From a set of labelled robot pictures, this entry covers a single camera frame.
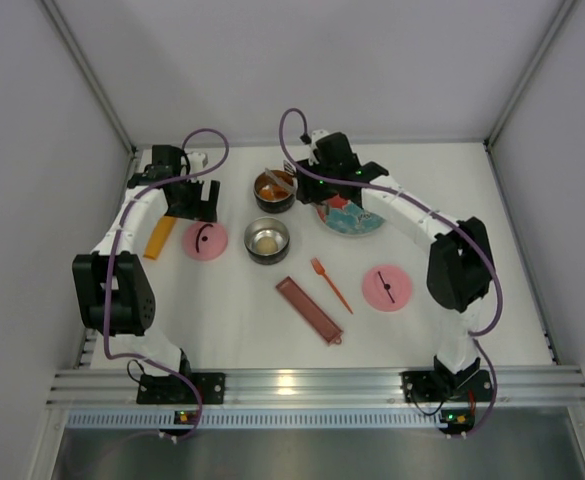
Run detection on pink lid with black handle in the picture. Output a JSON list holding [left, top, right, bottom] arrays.
[[361, 264, 413, 313], [181, 221, 228, 262]]

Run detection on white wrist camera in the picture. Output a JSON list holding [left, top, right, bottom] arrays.
[[304, 130, 331, 164], [186, 151, 209, 174]]

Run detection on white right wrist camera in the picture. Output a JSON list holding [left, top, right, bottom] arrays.
[[304, 130, 331, 164]]

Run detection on orange plastic fork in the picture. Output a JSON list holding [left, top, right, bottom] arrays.
[[310, 257, 354, 315]]

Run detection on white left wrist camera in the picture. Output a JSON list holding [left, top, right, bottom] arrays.
[[186, 151, 209, 174]]

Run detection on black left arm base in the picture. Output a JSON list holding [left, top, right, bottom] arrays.
[[136, 372, 226, 405]]

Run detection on aluminium front rail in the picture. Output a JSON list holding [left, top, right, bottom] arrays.
[[46, 365, 585, 409]]

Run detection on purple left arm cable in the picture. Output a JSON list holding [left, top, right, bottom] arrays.
[[100, 127, 231, 441]]

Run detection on red patterned ceramic plate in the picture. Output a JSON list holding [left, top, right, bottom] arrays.
[[314, 195, 385, 237]]

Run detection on metal tongs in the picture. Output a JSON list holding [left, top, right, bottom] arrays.
[[264, 168, 296, 195]]

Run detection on dark red cutlery tray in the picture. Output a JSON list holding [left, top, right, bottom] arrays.
[[276, 277, 343, 345]]

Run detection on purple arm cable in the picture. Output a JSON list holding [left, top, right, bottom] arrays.
[[278, 108, 506, 439], [100, 127, 231, 441]]

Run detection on beige round food ball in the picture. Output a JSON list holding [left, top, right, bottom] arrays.
[[255, 236, 279, 255]]

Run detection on orange food pieces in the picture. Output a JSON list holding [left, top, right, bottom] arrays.
[[257, 184, 289, 202]]

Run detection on black steel lunch bowl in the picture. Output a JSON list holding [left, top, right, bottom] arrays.
[[244, 217, 290, 265], [253, 170, 296, 214]]

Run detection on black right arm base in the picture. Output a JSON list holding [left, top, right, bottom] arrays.
[[400, 369, 494, 405]]

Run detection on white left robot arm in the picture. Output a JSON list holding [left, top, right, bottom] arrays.
[[72, 154, 220, 377]]

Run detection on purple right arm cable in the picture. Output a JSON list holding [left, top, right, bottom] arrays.
[[278, 108, 506, 439]]

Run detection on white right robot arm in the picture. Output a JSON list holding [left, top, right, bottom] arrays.
[[289, 160, 503, 388]]

